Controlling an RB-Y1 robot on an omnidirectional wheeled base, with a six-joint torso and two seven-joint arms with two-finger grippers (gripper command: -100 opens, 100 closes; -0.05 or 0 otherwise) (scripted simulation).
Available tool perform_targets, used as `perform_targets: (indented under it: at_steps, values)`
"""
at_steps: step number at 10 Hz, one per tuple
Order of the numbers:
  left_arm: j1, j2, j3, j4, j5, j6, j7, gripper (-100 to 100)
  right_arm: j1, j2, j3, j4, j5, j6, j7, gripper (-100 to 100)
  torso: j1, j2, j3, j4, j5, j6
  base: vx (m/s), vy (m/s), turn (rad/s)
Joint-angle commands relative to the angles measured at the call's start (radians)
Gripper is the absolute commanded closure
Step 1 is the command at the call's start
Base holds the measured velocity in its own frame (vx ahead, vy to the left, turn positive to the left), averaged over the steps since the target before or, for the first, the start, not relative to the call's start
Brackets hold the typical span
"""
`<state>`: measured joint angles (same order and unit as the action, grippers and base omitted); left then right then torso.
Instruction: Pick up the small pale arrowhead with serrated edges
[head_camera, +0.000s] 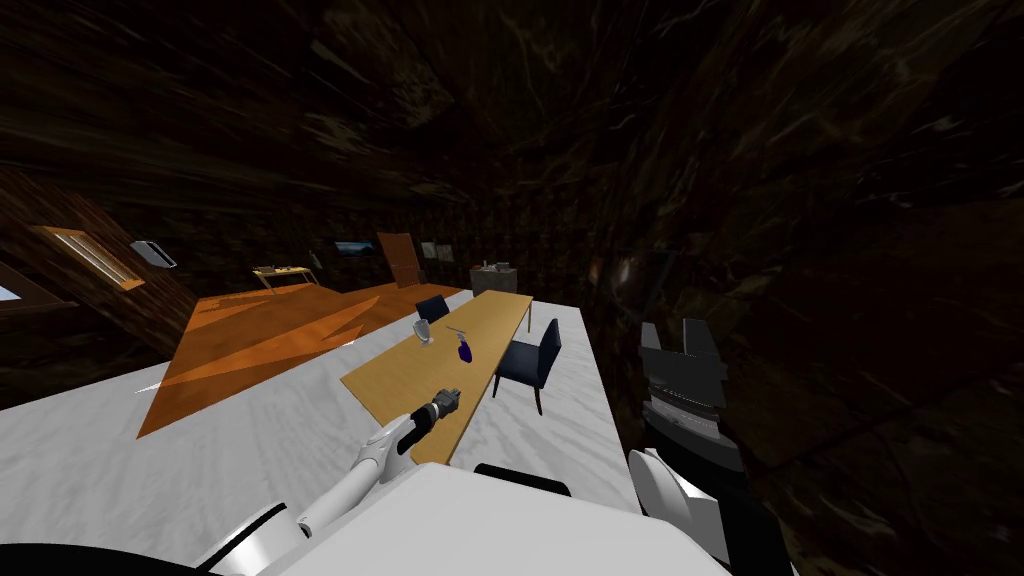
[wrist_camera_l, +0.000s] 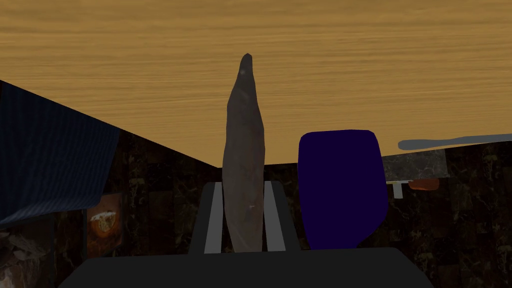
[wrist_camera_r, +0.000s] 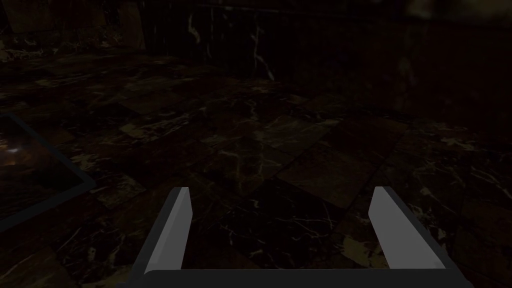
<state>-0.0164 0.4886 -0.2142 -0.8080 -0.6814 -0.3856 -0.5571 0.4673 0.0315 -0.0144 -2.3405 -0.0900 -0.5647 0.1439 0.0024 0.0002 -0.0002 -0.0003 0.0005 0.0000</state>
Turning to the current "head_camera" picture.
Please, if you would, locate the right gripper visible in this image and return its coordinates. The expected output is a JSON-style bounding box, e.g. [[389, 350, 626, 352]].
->
[[639, 317, 730, 404]]

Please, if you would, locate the grey wall picture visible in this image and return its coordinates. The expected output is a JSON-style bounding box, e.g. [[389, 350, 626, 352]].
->
[[129, 239, 178, 270]]

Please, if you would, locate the brown wooden door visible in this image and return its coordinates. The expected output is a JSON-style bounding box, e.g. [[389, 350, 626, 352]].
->
[[376, 231, 424, 290]]

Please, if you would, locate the dark blue chair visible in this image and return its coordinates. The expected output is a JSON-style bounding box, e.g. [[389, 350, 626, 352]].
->
[[491, 317, 564, 417], [414, 293, 452, 326]]

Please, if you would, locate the small yellow side table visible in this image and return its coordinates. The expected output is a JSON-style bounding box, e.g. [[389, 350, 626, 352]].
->
[[251, 264, 321, 294]]

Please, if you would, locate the long wooden table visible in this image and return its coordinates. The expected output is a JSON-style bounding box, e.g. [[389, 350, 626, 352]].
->
[[340, 289, 536, 467]]

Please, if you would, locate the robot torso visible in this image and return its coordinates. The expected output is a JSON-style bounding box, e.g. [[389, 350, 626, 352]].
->
[[263, 461, 731, 576]]

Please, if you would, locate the grey cabinet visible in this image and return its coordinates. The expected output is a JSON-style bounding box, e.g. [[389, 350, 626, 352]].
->
[[468, 260, 520, 298]]

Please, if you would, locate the wooden framed window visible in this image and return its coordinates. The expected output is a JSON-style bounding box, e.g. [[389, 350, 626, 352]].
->
[[30, 224, 147, 293]]

